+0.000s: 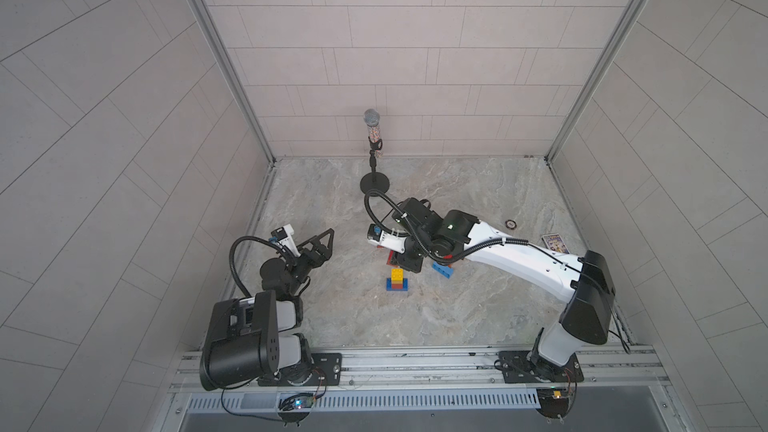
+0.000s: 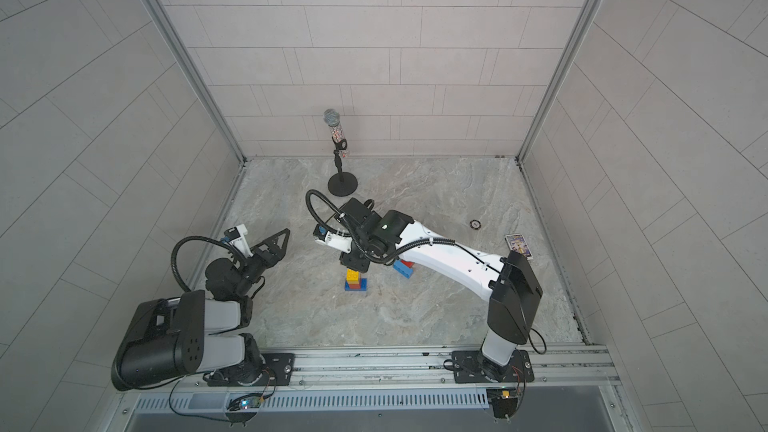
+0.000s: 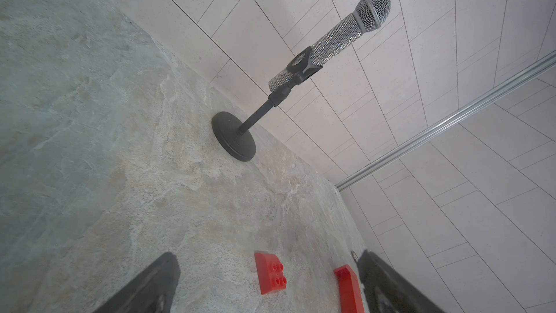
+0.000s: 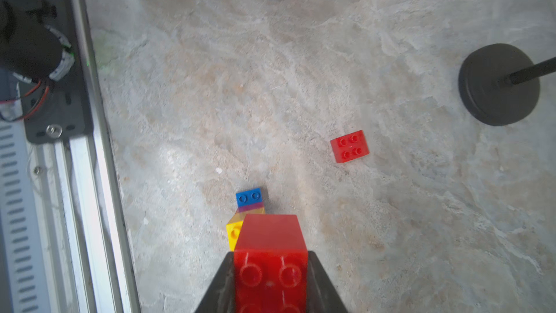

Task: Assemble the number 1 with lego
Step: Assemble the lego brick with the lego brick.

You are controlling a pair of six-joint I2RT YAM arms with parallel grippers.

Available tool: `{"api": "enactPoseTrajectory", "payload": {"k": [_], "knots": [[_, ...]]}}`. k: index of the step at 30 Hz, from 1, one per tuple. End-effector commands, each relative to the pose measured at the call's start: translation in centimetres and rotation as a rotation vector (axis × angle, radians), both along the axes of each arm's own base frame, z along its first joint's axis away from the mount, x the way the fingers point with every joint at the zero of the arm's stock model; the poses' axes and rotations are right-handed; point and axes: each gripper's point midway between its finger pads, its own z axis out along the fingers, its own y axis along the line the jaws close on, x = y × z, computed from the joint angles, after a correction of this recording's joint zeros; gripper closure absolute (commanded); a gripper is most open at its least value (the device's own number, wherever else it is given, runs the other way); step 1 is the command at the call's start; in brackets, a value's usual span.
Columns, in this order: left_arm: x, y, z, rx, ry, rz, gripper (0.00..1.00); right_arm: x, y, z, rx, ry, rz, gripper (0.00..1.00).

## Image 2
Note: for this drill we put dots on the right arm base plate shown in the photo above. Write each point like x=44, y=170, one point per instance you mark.
x=470, y=366

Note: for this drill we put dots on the aluminium rail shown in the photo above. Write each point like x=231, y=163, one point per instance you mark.
x=348, y=368

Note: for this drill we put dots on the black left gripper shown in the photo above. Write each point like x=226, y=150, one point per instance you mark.
x=258, y=254

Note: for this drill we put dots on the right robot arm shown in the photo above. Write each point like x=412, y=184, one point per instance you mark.
x=507, y=284

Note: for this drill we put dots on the left green circuit board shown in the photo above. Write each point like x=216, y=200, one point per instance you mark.
x=248, y=404

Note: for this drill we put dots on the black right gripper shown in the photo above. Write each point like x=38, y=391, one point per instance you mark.
x=351, y=259

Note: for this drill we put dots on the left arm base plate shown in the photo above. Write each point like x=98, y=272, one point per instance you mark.
x=274, y=370

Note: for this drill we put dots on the dark blue lego brick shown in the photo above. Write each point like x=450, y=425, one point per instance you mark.
x=364, y=289

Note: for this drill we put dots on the right circuit board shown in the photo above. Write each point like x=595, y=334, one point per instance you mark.
x=504, y=403

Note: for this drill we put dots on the printed card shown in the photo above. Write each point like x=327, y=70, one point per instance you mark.
x=517, y=243

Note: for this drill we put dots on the glittery silver microphone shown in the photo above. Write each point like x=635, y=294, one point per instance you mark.
x=333, y=120

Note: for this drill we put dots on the light blue lego brick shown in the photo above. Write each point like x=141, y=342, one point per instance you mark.
x=403, y=270

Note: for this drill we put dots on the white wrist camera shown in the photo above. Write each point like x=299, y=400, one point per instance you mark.
x=236, y=237
x=334, y=241

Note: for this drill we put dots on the black microphone stand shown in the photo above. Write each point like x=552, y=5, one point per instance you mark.
x=342, y=183

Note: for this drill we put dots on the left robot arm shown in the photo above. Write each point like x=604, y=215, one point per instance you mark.
x=203, y=331

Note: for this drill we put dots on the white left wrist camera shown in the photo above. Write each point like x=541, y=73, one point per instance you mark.
x=236, y=237

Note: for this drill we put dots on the yellow lego brick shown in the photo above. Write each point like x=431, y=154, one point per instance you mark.
x=352, y=275

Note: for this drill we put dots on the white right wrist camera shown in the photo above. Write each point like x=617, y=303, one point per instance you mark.
x=334, y=241

